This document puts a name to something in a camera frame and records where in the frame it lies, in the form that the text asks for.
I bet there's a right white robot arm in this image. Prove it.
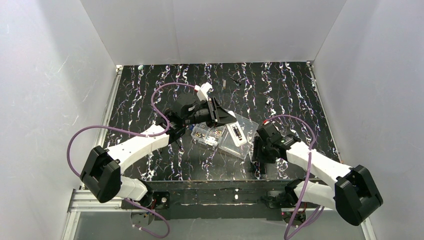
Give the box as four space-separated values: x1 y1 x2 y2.
253 124 384 226

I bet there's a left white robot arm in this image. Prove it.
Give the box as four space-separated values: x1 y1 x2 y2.
80 93 244 203

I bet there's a clear plastic screw box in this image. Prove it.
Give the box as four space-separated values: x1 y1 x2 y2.
191 111 259 160

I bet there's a black hex key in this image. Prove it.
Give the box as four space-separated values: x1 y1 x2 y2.
229 75 241 86

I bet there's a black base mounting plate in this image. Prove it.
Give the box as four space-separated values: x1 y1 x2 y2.
120 179 319 222

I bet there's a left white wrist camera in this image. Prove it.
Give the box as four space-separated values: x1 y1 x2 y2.
194 82 213 101

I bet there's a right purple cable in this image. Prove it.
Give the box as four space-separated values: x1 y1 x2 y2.
264 114 327 240

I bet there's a purple cable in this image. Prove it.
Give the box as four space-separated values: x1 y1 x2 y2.
66 82 201 239
264 114 327 240

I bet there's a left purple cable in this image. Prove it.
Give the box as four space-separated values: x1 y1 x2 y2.
66 82 201 239

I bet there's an aluminium frame rail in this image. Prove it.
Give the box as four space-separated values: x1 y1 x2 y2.
61 65 124 240

